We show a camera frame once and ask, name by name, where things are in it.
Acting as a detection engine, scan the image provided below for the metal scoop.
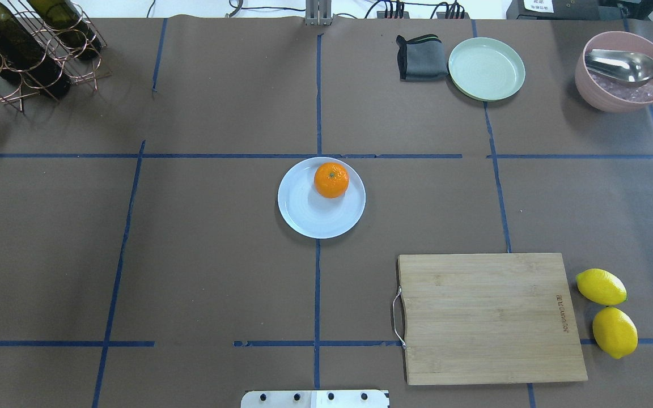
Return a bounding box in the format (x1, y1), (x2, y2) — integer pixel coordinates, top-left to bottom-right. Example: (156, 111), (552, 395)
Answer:
(584, 49), (653, 85)

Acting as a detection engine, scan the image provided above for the wooden cutting board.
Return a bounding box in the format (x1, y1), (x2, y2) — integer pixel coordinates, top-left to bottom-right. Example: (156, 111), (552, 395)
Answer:
(396, 253), (588, 386)

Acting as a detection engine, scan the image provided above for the copper wire bottle rack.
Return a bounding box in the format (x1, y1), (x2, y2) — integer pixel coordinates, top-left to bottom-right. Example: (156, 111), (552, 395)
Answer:
(0, 1), (112, 112)

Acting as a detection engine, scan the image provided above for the light blue plate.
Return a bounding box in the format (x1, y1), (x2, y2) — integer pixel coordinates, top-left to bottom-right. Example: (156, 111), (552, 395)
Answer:
(277, 157), (366, 239)

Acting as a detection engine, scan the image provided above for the orange mandarin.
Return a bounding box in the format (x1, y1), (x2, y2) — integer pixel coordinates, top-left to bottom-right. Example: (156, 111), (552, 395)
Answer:
(313, 161), (350, 199)

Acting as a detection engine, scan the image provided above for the yellow lemon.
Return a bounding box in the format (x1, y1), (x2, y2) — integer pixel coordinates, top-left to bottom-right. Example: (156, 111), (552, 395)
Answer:
(592, 307), (638, 359)
(576, 268), (627, 307)

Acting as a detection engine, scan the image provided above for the dark green wine bottle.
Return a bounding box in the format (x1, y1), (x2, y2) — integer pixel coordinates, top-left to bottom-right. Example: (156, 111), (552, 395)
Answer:
(0, 3), (71, 100)

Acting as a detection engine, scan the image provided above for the dark grey folded cloth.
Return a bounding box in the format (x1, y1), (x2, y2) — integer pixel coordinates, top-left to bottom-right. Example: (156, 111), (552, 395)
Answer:
(396, 34), (449, 82)

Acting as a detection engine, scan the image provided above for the aluminium frame post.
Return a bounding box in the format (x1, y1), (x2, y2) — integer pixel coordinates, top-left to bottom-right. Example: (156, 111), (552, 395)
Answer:
(305, 0), (333, 26)

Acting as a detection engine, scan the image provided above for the light green plate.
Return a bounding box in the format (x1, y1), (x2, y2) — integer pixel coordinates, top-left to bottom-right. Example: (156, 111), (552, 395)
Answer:
(448, 37), (526, 103)

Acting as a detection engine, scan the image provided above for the pink bowl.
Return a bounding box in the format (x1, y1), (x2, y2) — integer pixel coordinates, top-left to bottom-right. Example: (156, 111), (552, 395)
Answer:
(574, 31), (653, 113)

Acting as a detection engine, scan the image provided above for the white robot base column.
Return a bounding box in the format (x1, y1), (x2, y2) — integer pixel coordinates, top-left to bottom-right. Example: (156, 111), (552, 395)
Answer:
(240, 389), (391, 407)

